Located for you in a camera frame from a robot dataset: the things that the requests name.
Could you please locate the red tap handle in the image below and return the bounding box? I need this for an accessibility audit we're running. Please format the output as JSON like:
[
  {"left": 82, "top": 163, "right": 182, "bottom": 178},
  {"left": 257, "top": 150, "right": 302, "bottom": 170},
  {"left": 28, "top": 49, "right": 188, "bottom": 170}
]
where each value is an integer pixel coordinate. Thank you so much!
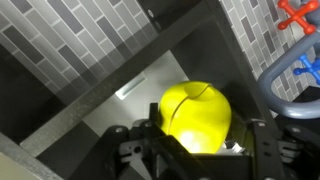
[{"left": 277, "top": 0, "right": 320, "bottom": 36}]

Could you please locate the yellow artificial fruit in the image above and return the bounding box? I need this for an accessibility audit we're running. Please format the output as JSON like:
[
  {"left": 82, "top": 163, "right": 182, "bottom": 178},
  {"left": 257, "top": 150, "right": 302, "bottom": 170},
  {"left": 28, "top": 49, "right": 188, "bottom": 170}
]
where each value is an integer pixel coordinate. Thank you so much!
[{"left": 157, "top": 79, "right": 233, "bottom": 155}]

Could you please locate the gray toy faucet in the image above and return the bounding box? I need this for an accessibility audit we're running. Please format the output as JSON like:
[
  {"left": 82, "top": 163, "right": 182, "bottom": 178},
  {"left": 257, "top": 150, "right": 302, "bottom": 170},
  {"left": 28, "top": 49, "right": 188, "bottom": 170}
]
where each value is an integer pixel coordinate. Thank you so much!
[{"left": 257, "top": 28, "right": 320, "bottom": 120}]

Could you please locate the blue tap handle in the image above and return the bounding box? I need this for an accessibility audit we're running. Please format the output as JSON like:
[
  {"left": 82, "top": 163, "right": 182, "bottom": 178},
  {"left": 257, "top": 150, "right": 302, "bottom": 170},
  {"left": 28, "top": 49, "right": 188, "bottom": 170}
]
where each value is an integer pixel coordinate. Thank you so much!
[{"left": 292, "top": 54, "right": 320, "bottom": 86}]

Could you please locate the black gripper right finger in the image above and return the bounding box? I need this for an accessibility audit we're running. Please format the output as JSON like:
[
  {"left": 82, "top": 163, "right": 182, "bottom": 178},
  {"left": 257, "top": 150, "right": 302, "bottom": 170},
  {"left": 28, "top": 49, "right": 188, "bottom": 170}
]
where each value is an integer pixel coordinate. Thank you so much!
[{"left": 246, "top": 118, "right": 320, "bottom": 180}]

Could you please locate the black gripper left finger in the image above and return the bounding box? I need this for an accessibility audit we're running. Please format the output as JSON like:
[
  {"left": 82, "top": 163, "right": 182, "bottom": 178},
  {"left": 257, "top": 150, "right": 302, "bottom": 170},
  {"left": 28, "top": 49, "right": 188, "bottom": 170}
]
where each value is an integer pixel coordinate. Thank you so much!
[{"left": 96, "top": 102, "right": 201, "bottom": 180}]

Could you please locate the white toy kitchen unit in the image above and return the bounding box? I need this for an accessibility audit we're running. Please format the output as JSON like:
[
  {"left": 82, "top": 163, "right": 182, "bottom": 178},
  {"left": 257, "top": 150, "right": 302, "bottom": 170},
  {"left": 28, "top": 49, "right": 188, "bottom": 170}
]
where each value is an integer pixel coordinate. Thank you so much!
[{"left": 0, "top": 0, "right": 320, "bottom": 180}]

